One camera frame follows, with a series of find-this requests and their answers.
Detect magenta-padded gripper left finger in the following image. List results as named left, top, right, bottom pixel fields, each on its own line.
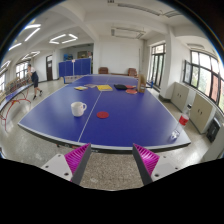
left=41, top=143, right=92, bottom=185

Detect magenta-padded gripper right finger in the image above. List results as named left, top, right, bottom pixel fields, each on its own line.
left=132, top=143, right=183, bottom=186

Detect clear red-labelled drink bottle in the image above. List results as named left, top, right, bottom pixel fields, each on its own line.
left=170, top=103, right=193, bottom=140

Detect white mug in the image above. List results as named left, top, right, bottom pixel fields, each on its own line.
left=70, top=101, right=88, bottom=118

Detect flat round red coaster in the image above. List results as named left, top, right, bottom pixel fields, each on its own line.
left=96, top=111, right=110, bottom=120

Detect small colourful booklet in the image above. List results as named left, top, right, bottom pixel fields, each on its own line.
left=73, top=85, right=89, bottom=92

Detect beige two-door cabinet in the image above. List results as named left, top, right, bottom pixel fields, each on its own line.
left=171, top=81, right=194, bottom=113
left=189, top=93, right=218, bottom=134

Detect black waste bin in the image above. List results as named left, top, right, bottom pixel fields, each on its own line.
left=206, top=117, right=222, bottom=144

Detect brown cardboard box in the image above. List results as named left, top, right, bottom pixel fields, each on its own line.
left=137, top=73, right=147, bottom=94

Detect yellow book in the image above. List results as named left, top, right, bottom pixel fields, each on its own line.
left=96, top=84, right=114, bottom=92

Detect black table tennis paddle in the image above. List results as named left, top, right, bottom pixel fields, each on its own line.
left=113, top=83, right=128, bottom=91

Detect brown armchair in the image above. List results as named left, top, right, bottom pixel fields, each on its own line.
left=127, top=67, right=138, bottom=78
left=98, top=66, right=110, bottom=75

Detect red-legged table tennis table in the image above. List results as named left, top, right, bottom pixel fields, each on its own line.
left=0, top=82, right=34, bottom=132

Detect person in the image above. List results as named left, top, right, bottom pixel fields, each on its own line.
left=27, top=63, right=44, bottom=101

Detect blue partition boards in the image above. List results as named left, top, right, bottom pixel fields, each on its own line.
left=58, top=58, right=92, bottom=78

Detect dark door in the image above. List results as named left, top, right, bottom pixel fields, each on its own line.
left=45, top=54, right=54, bottom=82

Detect tall dark-framed window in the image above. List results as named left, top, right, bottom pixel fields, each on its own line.
left=147, top=43, right=167, bottom=88

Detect large dark-framed window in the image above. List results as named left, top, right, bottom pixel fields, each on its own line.
left=182, top=49, right=224, bottom=113

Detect ceiling air conditioner unit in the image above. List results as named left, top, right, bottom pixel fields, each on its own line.
left=110, top=26, right=147, bottom=40

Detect group of ceiling lights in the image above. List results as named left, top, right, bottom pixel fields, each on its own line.
left=0, top=23, right=79, bottom=73

